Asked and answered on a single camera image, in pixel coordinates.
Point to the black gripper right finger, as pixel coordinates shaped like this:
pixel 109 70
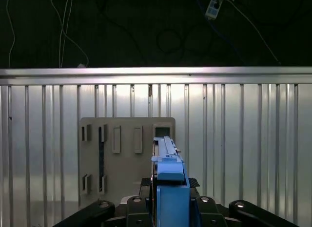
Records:
pixel 209 212

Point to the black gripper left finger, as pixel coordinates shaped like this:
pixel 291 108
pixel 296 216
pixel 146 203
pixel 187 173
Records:
pixel 139 212

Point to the hard disk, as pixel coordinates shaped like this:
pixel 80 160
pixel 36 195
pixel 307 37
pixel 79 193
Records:
pixel 170 207

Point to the loose RAM stick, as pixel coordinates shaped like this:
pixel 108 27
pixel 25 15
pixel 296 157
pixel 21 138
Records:
pixel 100 158

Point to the white blue adapter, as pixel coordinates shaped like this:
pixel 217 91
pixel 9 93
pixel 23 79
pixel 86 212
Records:
pixel 211 7

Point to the grey parts rack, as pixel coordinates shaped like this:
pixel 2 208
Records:
pixel 126 168

